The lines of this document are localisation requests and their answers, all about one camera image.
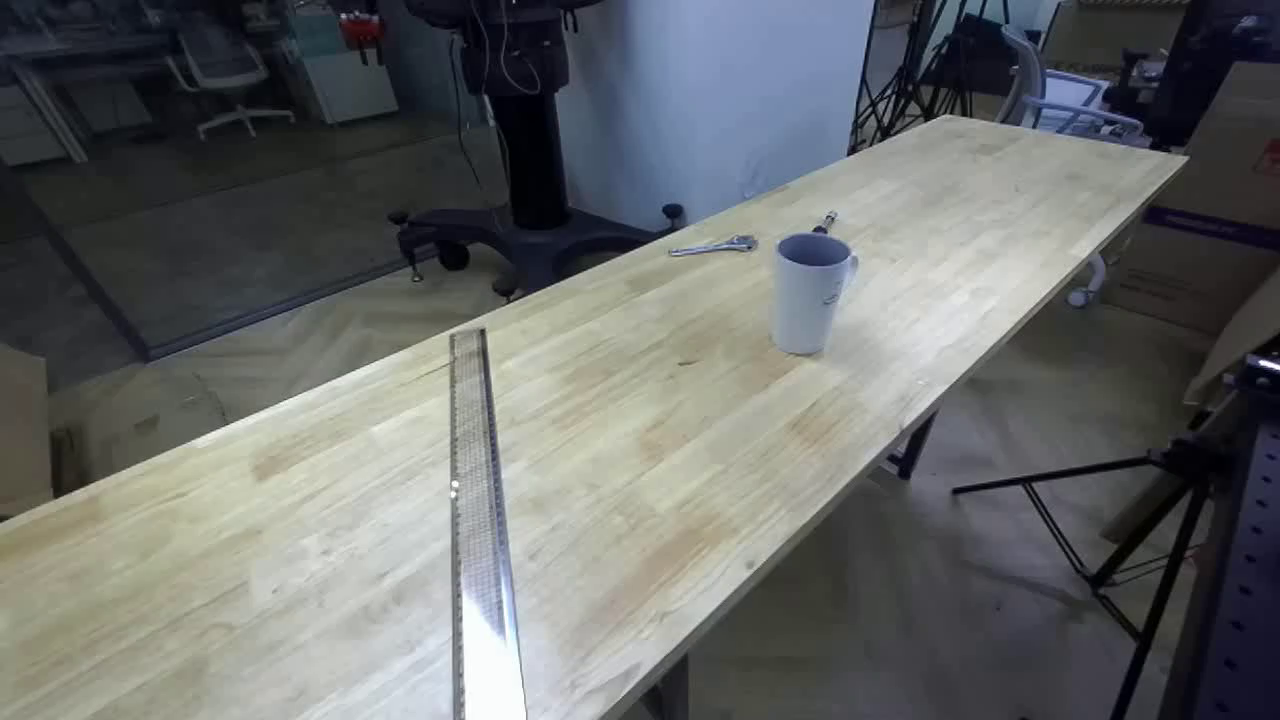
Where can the white ceramic mug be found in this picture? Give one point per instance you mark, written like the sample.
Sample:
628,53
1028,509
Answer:
806,302

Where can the metal spoon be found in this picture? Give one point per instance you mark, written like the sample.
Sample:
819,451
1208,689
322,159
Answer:
722,245

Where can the small dark metal piece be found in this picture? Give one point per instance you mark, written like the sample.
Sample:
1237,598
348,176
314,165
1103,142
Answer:
826,223

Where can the long metal ruler strip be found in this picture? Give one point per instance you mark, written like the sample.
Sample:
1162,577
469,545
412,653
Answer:
478,535

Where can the black table leg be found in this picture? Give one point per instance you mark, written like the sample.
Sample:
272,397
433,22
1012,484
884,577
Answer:
671,694
915,444

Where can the white cabinet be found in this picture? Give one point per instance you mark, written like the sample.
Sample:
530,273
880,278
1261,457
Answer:
340,80

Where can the black background tripod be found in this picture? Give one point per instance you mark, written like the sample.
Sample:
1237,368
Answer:
934,66

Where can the grey floor mat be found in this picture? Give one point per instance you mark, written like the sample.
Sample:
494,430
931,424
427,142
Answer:
224,241

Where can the white office chair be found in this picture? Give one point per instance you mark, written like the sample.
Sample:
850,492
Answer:
221,66

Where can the black tripod stand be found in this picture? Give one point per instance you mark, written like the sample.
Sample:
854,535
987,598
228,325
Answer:
1147,535

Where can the large cardboard box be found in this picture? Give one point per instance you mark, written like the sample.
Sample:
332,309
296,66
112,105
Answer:
1222,185

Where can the leaning cardboard panel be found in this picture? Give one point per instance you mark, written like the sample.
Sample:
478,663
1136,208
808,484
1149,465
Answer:
1244,342

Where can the small cardboard box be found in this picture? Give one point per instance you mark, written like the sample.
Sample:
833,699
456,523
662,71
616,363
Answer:
20,435

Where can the grey desk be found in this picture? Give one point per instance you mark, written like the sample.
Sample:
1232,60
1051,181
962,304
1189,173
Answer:
60,93

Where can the black perforated rack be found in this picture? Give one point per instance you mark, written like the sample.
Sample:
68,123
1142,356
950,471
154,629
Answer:
1244,572

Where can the black wheeled pedestal stand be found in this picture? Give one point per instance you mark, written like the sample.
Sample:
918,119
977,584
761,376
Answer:
530,145

